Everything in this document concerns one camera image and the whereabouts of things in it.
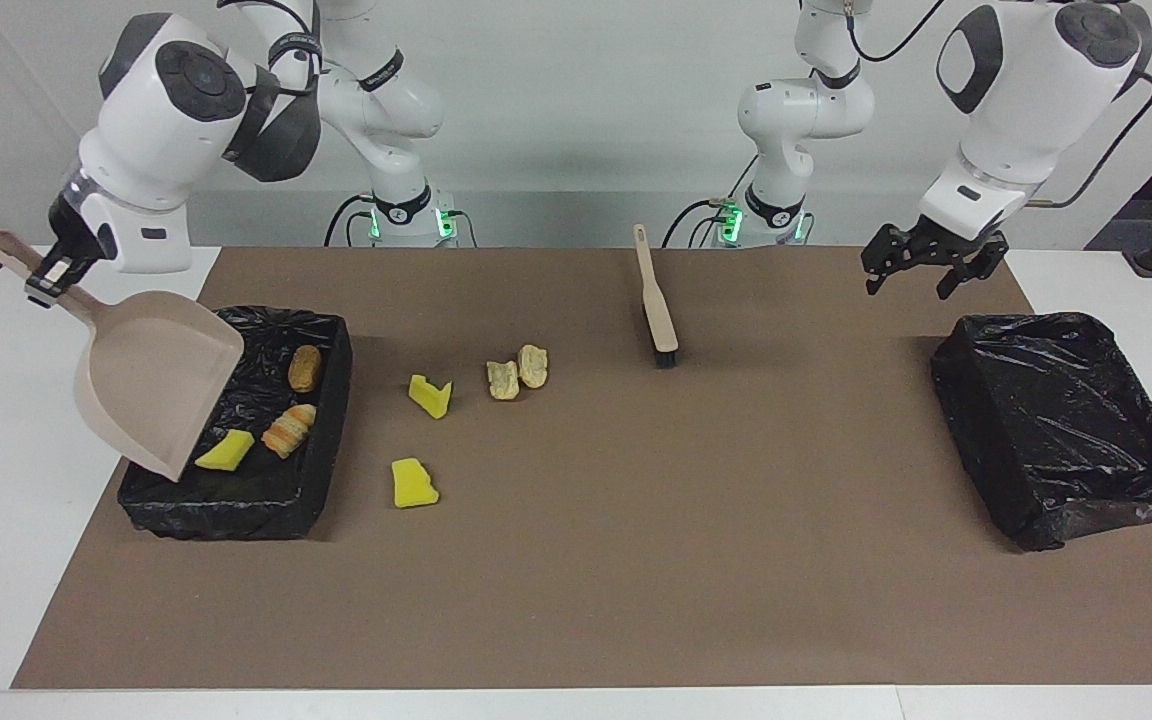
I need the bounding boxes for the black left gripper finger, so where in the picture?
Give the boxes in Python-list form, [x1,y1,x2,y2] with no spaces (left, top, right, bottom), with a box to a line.
[936,240,1009,301]
[861,228,912,298]

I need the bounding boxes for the beige plastic dustpan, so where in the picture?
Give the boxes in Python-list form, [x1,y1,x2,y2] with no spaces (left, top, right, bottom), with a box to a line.
[0,229,246,483]

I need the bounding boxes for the beige hand brush black bristles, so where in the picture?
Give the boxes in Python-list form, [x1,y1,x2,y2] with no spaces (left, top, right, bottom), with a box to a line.
[633,224,680,369]

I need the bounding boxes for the yellow green sponge wedge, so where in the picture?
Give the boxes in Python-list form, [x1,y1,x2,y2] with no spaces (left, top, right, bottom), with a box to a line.
[408,374,454,420]
[194,429,257,472]

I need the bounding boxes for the brown oval bread roll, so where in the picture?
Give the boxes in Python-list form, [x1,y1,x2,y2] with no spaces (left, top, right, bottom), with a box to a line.
[287,345,323,393]

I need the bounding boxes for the striped orange bread piece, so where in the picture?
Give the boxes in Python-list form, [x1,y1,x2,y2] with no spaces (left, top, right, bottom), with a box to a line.
[261,403,318,460]

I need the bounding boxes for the large yellow sponge chunk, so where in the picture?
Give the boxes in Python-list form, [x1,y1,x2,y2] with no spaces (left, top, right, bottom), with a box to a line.
[391,458,441,510]

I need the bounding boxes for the black bag lined bin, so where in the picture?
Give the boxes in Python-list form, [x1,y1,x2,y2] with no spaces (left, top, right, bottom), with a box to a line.
[930,312,1152,553]
[117,306,354,542]

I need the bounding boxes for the brown table mat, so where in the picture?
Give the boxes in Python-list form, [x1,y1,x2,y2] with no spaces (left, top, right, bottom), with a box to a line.
[11,247,1152,691]

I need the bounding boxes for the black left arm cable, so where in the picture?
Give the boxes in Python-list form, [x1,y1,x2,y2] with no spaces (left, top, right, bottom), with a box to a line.
[841,0,1152,211]

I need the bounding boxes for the black base power cable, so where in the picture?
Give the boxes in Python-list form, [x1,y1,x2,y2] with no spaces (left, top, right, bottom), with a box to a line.
[661,198,737,248]
[324,195,377,248]

